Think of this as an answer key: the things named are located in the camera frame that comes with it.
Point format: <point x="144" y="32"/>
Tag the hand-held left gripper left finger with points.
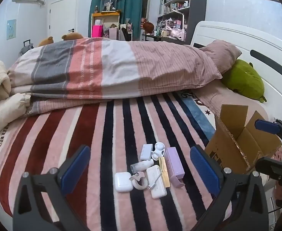
<point x="74" y="170"/>

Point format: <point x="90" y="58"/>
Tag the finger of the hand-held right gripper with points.
<point x="266" y="126"/>
<point x="271" y="167"/>

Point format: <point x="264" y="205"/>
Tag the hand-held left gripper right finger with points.
<point x="203" y="170"/>

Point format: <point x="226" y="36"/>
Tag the purple rectangular box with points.
<point x="174" y="166"/>

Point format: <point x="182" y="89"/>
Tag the brown cardboard box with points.
<point x="227" y="149"/>

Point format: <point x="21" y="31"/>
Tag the gold box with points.
<point x="165" y="180"/>

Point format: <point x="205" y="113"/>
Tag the white power bank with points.
<point x="159" y="191"/>

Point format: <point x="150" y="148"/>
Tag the square white earbuds case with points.
<point x="123" y="181"/>

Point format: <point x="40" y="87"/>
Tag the round white earbuds case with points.
<point x="159" y="146"/>

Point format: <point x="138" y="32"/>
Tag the white plug adapter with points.
<point x="146" y="152"/>

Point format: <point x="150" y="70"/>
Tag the small clear-capped white bottle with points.
<point x="143" y="165"/>

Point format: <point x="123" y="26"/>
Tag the green plush pillow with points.
<point x="244" y="79"/>

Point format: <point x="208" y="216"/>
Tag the striped plush bed blanket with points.
<point x="107" y="130"/>

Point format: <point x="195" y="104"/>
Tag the white bed headboard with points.
<point x="263" y="41"/>

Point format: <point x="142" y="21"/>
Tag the pink pillow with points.
<point x="220" y="53"/>

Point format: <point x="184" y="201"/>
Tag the striped pink grey duvet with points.
<point x="119" y="69"/>

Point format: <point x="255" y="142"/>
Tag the dark suitcase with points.
<point x="26" y="48"/>

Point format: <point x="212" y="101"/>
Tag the brown teddy bear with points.
<point x="71" y="36"/>
<point x="46" y="41"/>

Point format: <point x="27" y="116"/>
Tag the bright pink box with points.
<point x="97" y="31"/>

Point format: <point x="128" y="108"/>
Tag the cluttered desk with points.
<point x="155" y="37"/>

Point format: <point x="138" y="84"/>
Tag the cluttered bookshelf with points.
<point x="177" y="2"/>

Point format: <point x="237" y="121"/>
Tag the reddish brown plush toy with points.
<point x="148" y="27"/>

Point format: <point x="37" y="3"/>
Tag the white door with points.
<point x="62" y="16"/>

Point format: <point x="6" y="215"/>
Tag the yellow wooden shelf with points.
<point x="106" y="15"/>

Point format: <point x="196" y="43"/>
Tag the glass display case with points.
<point x="108" y="2"/>

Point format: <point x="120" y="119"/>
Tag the teal curtain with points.
<point x="129" y="2"/>

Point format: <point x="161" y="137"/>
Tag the light blue wall poster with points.
<point x="11" y="28"/>

